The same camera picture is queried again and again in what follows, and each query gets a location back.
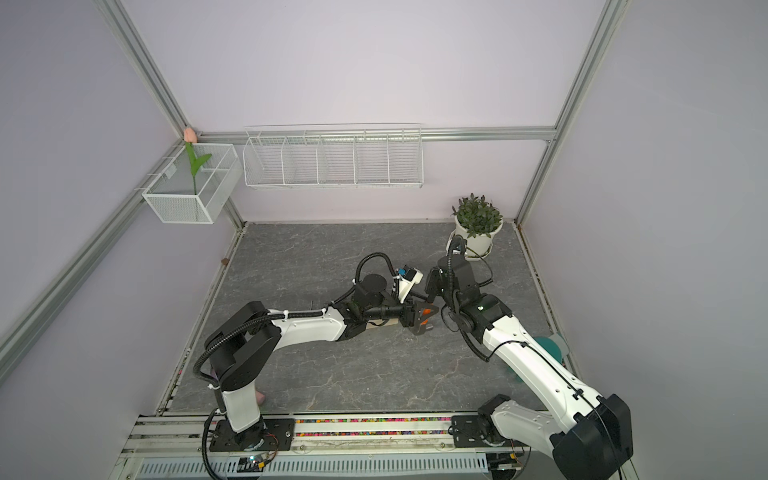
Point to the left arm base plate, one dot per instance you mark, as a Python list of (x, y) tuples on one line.
[(269, 434)]

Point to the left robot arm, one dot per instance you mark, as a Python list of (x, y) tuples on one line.
[(235, 354)]

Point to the white wire wall shelf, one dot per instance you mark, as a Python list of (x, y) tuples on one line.
[(352, 155)]

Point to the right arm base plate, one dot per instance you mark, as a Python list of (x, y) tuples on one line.
[(475, 431)]

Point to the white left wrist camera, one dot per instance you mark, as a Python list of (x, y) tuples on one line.
[(405, 279)]

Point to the white mesh basket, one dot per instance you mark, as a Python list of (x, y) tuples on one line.
[(170, 194)]

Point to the white plant saucer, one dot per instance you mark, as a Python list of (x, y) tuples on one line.
[(465, 249)]

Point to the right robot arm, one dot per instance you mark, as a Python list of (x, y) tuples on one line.
[(587, 434)]

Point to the green work glove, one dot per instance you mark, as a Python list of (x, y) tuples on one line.
[(554, 345)]

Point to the orange handled claw hammer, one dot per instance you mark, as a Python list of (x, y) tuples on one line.
[(419, 319)]

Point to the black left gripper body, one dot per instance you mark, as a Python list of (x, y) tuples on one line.
[(407, 314)]

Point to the wooden block with nail holes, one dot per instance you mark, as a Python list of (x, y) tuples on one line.
[(382, 323)]

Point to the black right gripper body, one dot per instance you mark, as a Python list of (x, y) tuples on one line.
[(434, 285)]

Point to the artificial pink tulip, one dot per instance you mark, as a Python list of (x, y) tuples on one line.
[(195, 161)]

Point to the green potted plant white pot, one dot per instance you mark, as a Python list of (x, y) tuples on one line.
[(477, 220)]

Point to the white rail with coloured strip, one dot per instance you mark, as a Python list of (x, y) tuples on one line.
[(422, 445)]

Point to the aluminium frame profiles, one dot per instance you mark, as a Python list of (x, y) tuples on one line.
[(80, 130)]

